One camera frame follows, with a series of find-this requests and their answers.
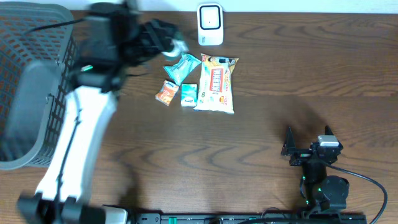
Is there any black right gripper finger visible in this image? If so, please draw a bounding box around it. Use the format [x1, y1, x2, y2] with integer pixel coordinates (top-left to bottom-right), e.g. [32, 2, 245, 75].
[325, 125, 343, 154]
[280, 127, 295, 156]

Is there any teal crinkled snack pack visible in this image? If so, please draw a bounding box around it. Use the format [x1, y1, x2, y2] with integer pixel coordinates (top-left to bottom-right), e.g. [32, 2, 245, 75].
[164, 53, 201, 85]

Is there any orange Kleenex tissue pack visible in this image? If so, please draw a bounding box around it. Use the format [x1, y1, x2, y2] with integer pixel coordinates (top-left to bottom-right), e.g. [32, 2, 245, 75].
[155, 80, 179, 106]

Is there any teal Kleenex tissue pack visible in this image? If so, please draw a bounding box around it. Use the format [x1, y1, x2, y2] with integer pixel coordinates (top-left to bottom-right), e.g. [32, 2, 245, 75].
[181, 84, 198, 107]

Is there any large yellow wipes pack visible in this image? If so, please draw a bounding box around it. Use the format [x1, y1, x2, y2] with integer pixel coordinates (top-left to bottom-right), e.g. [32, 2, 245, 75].
[194, 54, 239, 114]

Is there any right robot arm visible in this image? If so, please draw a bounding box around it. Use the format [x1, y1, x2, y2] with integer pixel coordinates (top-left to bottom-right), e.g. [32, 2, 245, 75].
[281, 126, 349, 218]

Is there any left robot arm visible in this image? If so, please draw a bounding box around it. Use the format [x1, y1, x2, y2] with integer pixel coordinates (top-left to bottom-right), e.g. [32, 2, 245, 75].
[17, 1, 187, 223]

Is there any white barcode scanner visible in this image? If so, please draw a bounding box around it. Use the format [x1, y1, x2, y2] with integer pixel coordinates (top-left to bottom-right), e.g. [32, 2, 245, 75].
[197, 3, 224, 46]

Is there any dark grey plastic basket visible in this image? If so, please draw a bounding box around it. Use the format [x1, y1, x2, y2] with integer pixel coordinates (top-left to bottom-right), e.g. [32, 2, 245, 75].
[1, 1, 76, 170]

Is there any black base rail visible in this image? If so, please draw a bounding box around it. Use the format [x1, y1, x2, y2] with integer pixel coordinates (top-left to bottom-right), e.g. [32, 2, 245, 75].
[102, 205, 368, 224]

